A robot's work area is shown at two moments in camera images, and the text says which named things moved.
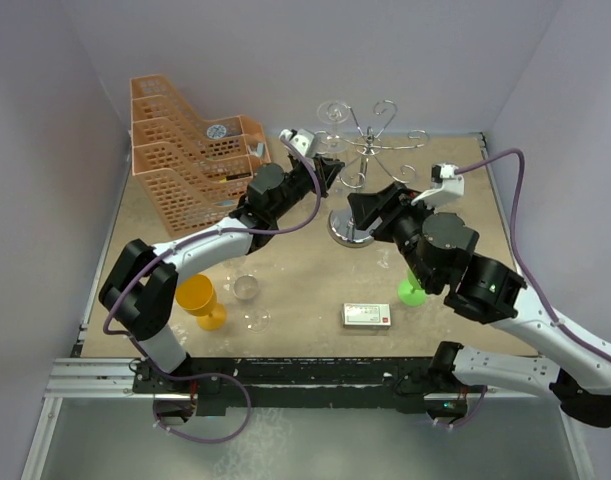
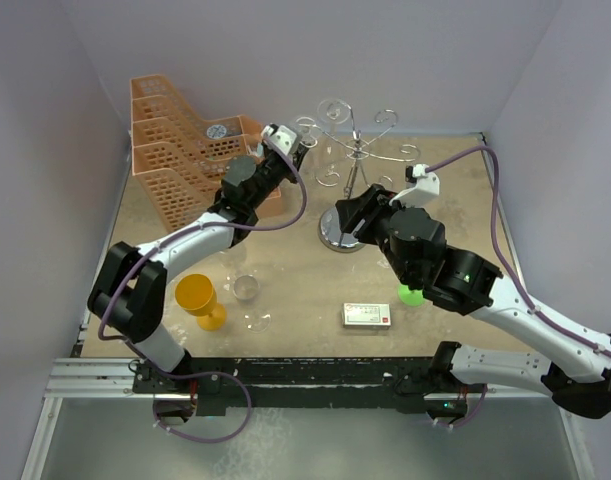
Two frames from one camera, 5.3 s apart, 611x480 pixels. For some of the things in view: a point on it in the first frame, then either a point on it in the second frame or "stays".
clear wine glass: (336, 147) -> (308, 141)
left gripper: (326, 170) -> (290, 172)
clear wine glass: (246, 287) stays
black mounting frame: (220, 383) stays
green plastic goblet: (410, 292) stays
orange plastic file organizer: (194, 171) stays
